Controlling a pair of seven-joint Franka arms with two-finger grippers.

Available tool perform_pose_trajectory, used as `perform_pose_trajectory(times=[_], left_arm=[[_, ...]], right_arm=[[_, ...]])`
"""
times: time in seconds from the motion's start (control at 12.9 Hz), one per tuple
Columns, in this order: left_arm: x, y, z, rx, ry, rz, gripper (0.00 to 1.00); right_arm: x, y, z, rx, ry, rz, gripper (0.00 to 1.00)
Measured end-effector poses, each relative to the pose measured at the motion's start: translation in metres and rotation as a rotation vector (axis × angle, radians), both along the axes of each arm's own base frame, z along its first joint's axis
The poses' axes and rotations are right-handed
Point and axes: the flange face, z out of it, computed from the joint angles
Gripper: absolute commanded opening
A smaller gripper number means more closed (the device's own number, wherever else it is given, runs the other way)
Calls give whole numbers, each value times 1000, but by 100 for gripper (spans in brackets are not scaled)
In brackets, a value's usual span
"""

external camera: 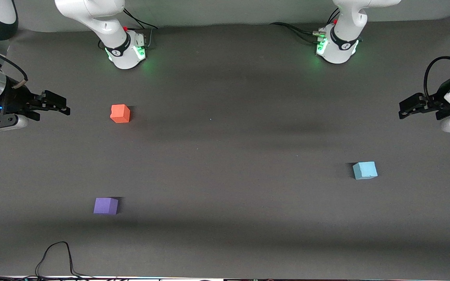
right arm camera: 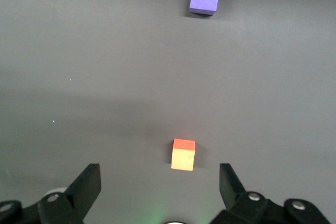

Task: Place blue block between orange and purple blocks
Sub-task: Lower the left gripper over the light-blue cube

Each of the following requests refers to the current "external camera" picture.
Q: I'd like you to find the black arm base cable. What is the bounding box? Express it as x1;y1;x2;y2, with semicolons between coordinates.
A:
270;8;341;44
123;8;159;49

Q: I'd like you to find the orange foam block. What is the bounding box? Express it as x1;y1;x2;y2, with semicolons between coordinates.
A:
110;104;131;124

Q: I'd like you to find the purple foam block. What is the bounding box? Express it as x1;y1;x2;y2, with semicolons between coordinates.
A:
93;197;119;215

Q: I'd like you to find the looped black cable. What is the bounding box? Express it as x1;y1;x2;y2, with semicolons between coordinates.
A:
35;241;95;280

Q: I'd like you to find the dark grey table mat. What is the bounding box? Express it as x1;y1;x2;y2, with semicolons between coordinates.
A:
0;14;450;280

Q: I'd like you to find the light blue foam block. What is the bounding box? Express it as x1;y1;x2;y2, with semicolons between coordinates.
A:
352;161;378;180

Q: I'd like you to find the black right arm base cable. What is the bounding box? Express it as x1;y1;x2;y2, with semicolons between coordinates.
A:
123;8;159;49

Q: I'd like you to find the black left arm base cable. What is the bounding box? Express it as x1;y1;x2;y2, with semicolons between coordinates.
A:
270;8;341;44

